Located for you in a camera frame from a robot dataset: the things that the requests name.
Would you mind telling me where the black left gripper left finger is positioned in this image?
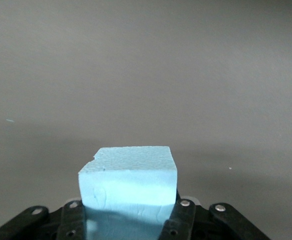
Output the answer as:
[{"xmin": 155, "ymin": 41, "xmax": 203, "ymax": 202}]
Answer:
[{"xmin": 0, "ymin": 199, "xmax": 88, "ymax": 240}]

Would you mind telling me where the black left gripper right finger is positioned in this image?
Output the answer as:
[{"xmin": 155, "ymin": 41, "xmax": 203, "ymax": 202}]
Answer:
[{"xmin": 158, "ymin": 199, "xmax": 270, "ymax": 240}]

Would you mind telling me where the light blue foam block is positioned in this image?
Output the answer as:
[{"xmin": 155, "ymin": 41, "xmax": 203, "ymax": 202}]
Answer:
[{"xmin": 78, "ymin": 145, "xmax": 179, "ymax": 240}]

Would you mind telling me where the dark grey table cover sheet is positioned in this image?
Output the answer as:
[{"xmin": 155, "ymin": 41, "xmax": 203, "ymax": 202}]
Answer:
[{"xmin": 0, "ymin": 0, "xmax": 292, "ymax": 240}]

